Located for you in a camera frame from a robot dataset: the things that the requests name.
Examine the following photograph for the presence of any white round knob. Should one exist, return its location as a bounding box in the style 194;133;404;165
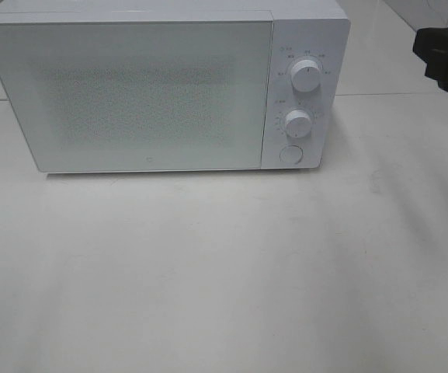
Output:
284;110;313;138
290;58;321;93

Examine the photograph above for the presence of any white microwave oven body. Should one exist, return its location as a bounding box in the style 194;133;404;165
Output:
0;1;350;172

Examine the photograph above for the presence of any white microwave door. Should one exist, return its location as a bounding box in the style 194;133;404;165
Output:
0;22;272;173

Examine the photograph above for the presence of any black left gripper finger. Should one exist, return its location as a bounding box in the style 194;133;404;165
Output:
412;27;448;62

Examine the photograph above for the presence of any round white door button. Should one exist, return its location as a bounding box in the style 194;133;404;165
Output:
280;145;303;164

